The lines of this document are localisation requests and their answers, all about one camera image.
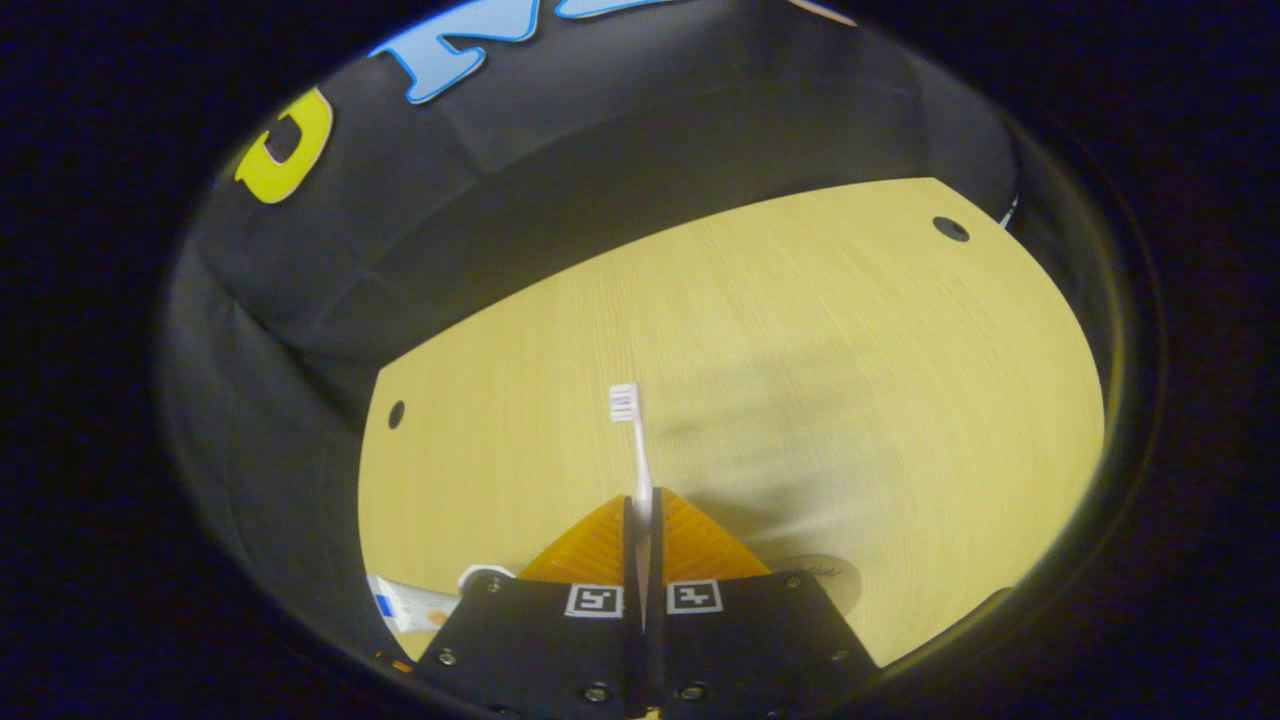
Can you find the white toothbrush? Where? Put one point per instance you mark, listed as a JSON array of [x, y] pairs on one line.
[[640, 460]]

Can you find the round cork coaster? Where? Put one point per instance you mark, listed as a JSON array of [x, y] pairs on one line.
[[838, 578]]

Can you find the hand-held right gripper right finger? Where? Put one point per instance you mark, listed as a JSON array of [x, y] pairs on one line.
[[750, 650]]

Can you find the light wooden desktop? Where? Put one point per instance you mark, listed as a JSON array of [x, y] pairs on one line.
[[850, 380]]

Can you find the white toothpaste tube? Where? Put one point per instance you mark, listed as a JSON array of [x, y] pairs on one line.
[[415, 605]]

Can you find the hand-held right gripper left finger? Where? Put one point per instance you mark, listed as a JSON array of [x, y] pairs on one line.
[[540, 650]]

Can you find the black backdrop cloth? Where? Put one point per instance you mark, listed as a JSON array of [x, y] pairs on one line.
[[600, 130]]

